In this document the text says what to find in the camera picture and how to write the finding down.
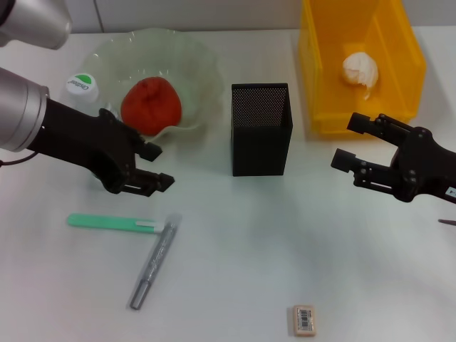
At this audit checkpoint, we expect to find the mint green pen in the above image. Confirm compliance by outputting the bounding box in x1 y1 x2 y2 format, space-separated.
66 212 165 233

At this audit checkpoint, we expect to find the beige eraser with barcode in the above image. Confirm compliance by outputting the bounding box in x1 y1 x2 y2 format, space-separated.
287 304 318 336

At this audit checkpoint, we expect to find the orange fruit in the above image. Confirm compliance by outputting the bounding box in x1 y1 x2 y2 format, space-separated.
120 77 182 135

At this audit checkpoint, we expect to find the yellow plastic bin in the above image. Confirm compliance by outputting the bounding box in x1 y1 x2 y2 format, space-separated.
298 0 428 140

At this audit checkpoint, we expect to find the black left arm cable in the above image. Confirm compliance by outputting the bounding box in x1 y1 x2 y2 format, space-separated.
0 151 36 167

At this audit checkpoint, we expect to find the clear green-label water bottle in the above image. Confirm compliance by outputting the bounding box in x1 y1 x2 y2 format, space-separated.
65 72 124 186

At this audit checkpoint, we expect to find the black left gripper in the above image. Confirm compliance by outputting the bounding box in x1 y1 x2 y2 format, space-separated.
28 98 175 197

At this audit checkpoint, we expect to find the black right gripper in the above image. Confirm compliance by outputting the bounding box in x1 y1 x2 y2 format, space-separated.
330 113 456 204

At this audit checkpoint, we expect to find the pale green glass fruit plate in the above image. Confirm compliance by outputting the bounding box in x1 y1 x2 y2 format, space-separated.
83 28 224 143

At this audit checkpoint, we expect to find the black mesh pen holder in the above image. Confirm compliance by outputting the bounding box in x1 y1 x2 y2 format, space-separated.
230 83 294 177

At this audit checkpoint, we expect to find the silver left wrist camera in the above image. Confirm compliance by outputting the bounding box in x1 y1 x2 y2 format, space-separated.
0 0 74 51

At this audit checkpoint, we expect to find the white paper ball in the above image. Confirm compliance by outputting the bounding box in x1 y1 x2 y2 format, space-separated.
341 51 380 100

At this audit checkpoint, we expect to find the silver grey pen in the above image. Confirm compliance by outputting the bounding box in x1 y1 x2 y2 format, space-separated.
128 212 182 310

